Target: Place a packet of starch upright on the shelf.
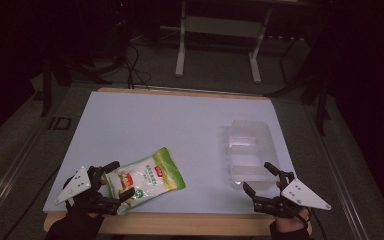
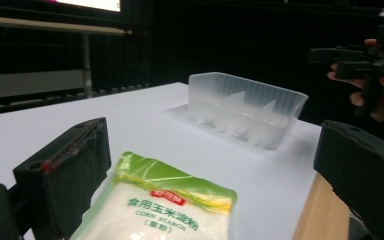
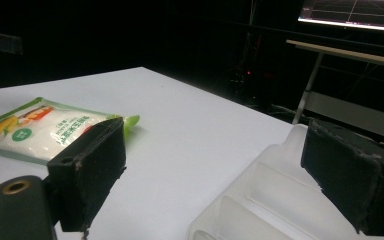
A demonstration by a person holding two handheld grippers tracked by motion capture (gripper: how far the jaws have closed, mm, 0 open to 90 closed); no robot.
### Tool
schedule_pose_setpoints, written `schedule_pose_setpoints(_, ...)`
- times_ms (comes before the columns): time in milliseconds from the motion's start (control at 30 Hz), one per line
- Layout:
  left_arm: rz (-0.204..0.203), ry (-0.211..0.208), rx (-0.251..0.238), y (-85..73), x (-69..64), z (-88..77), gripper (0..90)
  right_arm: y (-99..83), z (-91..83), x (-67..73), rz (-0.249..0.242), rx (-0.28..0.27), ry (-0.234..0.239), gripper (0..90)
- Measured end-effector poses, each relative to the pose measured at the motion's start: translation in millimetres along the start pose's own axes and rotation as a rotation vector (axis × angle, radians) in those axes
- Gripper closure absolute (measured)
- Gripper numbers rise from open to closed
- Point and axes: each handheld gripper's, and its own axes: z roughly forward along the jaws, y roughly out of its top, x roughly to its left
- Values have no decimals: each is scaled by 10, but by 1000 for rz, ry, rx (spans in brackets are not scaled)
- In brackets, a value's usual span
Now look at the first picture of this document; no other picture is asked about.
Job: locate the white metal table frame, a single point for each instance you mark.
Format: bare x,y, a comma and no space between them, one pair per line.
220,33

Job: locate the white sheet table cover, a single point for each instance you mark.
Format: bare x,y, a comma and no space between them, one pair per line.
166,143

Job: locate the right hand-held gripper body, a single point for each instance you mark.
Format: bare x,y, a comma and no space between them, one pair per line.
290,198

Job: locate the clear plastic container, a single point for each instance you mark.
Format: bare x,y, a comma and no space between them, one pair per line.
250,154

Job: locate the black metal stand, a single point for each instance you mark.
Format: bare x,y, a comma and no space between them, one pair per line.
313,83
51,76

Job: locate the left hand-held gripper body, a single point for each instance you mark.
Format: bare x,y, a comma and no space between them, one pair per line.
80,186

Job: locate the person's right hand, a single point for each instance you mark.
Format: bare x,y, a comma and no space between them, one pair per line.
291,225

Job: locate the green and white snack bag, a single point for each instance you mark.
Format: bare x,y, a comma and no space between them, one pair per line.
145,180

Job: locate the person's left hand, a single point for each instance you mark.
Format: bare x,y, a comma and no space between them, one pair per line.
76,224

